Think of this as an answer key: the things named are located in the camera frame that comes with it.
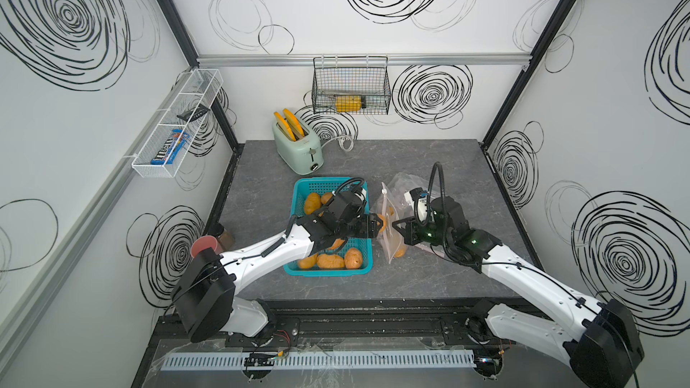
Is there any clear zipper bag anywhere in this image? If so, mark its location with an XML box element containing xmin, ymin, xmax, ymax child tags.
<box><xmin>374</xmin><ymin>183</ymin><xmax>406</xmax><ymax>264</ymax></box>

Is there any reddish potato lower middle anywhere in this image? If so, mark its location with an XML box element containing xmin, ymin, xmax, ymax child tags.
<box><xmin>328</xmin><ymin>239</ymin><xmax>347</xmax><ymax>251</ymax></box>

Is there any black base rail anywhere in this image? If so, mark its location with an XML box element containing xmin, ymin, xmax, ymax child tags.
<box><xmin>225</xmin><ymin>299</ymin><xmax>540</xmax><ymax>347</ymax></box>

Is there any mint green toaster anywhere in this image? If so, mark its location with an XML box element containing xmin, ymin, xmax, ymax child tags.
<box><xmin>272</xmin><ymin>119</ymin><xmax>325</xmax><ymax>175</ymax></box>

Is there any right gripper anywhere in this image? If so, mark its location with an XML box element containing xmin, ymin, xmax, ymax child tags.
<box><xmin>391</xmin><ymin>214</ymin><xmax>453</xmax><ymax>248</ymax></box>

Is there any large potato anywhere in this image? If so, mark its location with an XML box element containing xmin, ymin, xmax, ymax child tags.
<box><xmin>394</xmin><ymin>245</ymin><xmax>408</xmax><ymax>258</ymax></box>

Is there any teal plastic basket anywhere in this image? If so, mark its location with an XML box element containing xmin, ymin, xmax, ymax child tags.
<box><xmin>283</xmin><ymin>177</ymin><xmax>373</xmax><ymax>278</ymax></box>

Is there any white wire wall shelf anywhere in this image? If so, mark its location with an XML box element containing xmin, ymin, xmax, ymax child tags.
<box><xmin>131</xmin><ymin>68</ymin><xmax>223</xmax><ymax>179</ymax></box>

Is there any white toaster cable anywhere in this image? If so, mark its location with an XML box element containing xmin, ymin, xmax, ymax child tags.
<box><xmin>322</xmin><ymin>135</ymin><xmax>357</xmax><ymax>153</ymax></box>

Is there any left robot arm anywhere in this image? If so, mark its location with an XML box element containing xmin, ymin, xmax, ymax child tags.
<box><xmin>171</xmin><ymin>188</ymin><xmax>384</xmax><ymax>343</ymax></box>

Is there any yellow bottle in basket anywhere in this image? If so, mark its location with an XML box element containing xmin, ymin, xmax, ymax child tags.
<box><xmin>334</xmin><ymin>95</ymin><xmax>366</xmax><ymax>113</ymax></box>

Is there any black remote control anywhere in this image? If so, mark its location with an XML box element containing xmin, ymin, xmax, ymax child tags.
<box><xmin>176</xmin><ymin>104</ymin><xmax>210</xmax><ymax>123</ymax></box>

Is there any white slotted cable duct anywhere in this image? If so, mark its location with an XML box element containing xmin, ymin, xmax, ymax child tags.
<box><xmin>161</xmin><ymin>350</ymin><xmax>476</xmax><ymax>371</ymax></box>

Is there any reddish potato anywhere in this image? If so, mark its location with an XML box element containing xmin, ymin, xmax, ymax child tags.
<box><xmin>344</xmin><ymin>248</ymin><xmax>363</xmax><ymax>269</ymax></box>
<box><xmin>328</xmin><ymin>239</ymin><xmax>347</xmax><ymax>251</ymax></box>

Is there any blue candy packet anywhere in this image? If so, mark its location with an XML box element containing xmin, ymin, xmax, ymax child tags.
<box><xmin>150</xmin><ymin>129</ymin><xmax>189</xmax><ymax>165</ymax></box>

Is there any reddish potato lower right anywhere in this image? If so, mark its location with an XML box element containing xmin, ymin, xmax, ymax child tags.
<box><xmin>344</xmin><ymin>248</ymin><xmax>363</xmax><ymax>269</ymax></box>

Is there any left toast slice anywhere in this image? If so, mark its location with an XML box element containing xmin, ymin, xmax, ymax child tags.
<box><xmin>274</xmin><ymin>111</ymin><xmax>296</xmax><ymax>142</ymax></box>

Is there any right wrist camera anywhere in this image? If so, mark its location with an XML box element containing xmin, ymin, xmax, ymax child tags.
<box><xmin>407</xmin><ymin>187</ymin><xmax>429</xmax><ymax>226</ymax></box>

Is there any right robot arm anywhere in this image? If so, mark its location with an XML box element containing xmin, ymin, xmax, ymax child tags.
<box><xmin>387</xmin><ymin>197</ymin><xmax>644</xmax><ymax>387</ymax></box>

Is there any pink cup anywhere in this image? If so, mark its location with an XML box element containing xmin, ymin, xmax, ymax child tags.
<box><xmin>190</xmin><ymin>235</ymin><xmax>224</xmax><ymax>258</ymax></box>

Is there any black wire wall basket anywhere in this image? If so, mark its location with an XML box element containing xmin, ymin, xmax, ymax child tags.
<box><xmin>311</xmin><ymin>64</ymin><xmax>392</xmax><ymax>116</ymax></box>

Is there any right toast slice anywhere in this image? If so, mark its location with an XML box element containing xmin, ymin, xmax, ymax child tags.
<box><xmin>283</xmin><ymin>109</ymin><xmax>305</xmax><ymax>140</ymax></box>

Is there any toast slice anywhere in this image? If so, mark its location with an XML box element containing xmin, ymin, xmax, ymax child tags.
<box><xmin>283</xmin><ymin>109</ymin><xmax>305</xmax><ymax>140</ymax></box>
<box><xmin>274</xmin><ymin>111</ymin><xmax>296</xmax><ymax>142</ymax></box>

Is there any aluminium wall rail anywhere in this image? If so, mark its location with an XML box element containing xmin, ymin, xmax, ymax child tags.
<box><xmin>198</xmin><ymin>52</ymin><xmax>532</xmax><ymax>68</ymax></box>

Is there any brown jar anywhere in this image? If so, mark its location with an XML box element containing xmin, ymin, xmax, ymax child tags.
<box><xmin>216</xmin><ymin>226</ymin><xmax>235</xmax><ymax>251</ymax></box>

